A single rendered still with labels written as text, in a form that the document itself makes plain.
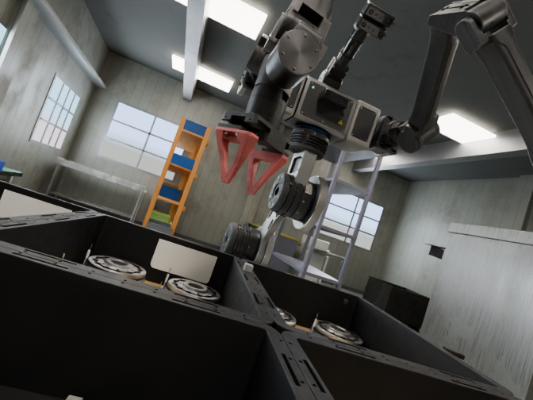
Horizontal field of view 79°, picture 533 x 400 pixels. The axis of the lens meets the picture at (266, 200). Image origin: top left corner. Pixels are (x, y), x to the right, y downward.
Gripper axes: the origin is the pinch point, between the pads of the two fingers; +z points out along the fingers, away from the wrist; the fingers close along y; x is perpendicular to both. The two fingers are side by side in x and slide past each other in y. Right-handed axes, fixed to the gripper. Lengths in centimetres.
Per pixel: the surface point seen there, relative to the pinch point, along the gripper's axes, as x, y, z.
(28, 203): 40.0, -10.3, 15.5
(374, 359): -25.3, -1.5, 13.6
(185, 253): 17.8, 11.7, 15.6
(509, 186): -31, 729, -221
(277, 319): -15.9, -5.6, 13.5
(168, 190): 455, 346, 5
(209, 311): -13.2, -13.4, 13.5
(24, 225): 10.2, -21.0, 13.4
